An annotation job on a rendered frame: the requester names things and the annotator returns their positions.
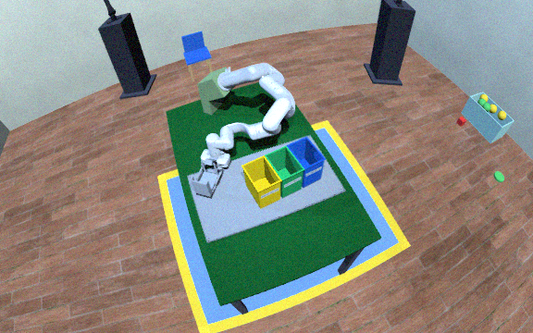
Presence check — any blue bin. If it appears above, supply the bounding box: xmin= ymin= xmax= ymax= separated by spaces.
xmin=286 ymin=137 xmax=326 ymax=188

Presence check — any green bin with label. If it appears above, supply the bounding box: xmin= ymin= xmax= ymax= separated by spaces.
xmin=265 ymin=146 xmax=304 ymax=198

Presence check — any yellow open bin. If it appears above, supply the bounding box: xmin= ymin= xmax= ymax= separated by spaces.
xmin=242 ymin=155 xmax=282 ymax=209

